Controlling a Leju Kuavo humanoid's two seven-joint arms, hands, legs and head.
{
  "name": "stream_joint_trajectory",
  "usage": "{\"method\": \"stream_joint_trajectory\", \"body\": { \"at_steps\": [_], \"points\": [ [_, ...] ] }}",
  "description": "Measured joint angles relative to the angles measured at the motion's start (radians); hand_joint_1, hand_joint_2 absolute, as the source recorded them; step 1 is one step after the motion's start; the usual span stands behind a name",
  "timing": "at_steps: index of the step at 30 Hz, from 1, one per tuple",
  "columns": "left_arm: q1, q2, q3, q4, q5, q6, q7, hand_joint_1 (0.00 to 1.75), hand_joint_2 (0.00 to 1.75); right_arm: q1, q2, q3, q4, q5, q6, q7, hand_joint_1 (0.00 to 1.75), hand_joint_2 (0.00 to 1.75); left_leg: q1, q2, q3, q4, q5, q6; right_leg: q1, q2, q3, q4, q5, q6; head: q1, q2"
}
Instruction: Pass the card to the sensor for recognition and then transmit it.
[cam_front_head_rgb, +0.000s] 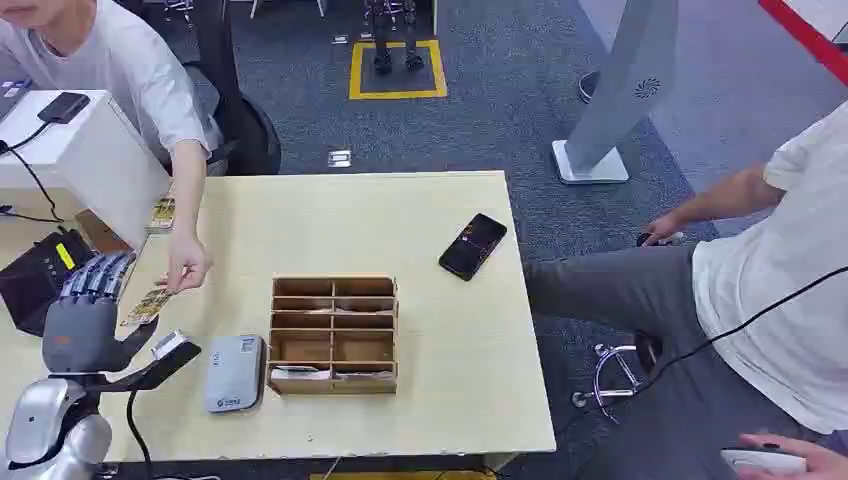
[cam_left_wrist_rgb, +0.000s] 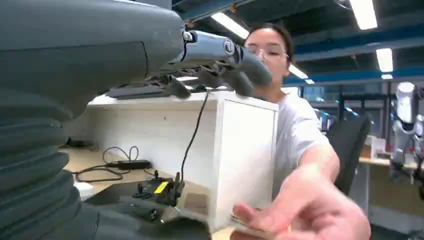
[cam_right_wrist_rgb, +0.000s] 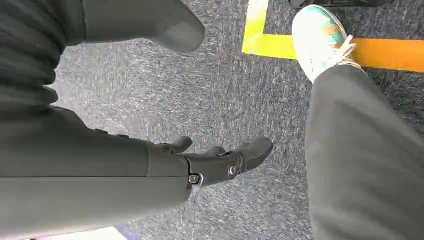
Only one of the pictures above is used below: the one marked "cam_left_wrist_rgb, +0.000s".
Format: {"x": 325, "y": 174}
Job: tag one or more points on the person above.
{"x": 298, "y": 132}

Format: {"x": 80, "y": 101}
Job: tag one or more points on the person's hand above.
{"x": 308, "y": 208}

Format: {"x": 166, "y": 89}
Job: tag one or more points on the white humanoid robot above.
{"x": 404, "y": 126}

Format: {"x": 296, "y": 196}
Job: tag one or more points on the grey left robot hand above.
{"x": 73, "y": 49}

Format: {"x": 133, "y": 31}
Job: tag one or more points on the black device with yellow label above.
{"x": 155, "y": 192}

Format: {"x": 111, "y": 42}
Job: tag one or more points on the person's glasses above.
{"x": 270, "y": 53}

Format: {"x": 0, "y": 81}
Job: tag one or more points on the black office chair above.
{"x": 351, "y": 145}

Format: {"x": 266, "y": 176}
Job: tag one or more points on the small white box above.
{"x": 84, "y": 190}

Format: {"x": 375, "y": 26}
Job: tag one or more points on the wooden desk with white panel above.
{"x": 391, "y": 195}

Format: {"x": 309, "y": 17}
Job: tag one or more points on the black power adapter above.
{"x": 134, "y": 164}

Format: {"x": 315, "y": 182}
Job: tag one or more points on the long ceiling light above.
{"x": 363, "y": 13}
{"x": 385, "y": 60}
{"x": 230, "y": 24}
{"x": 298, "y": 71}

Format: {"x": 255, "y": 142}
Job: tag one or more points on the ribbed grey left robot arm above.
{"x": 30, "y": 165}

